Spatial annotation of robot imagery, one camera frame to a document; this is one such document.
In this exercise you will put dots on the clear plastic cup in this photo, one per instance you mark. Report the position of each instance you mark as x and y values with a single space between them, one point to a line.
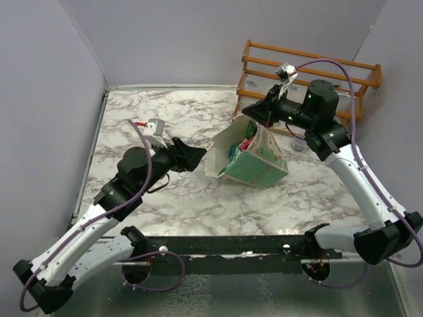
299 144

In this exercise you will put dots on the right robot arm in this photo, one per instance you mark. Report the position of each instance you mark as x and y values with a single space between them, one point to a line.
389 226

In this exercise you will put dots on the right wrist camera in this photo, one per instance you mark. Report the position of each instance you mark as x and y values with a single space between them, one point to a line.
287 74

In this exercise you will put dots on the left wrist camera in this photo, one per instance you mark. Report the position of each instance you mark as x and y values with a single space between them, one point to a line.
153 132

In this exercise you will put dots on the wooden shelf rack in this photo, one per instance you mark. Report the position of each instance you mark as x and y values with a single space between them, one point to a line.
258 76

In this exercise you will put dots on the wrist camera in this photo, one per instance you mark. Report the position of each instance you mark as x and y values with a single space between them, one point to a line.
153 132
287 74

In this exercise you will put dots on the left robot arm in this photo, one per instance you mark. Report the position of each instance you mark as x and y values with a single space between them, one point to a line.
48 277

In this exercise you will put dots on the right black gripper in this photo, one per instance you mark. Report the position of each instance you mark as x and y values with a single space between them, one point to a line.
265 111

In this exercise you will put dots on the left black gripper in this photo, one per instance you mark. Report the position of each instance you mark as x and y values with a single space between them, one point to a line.
184 158

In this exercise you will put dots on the red snack packet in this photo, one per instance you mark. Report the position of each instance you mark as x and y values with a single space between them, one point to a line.
244 144

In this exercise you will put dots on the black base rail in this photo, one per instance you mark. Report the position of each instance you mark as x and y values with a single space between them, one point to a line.
225 255

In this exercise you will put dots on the green white paper bag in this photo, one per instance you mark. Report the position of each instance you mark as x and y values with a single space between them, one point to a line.
262 165

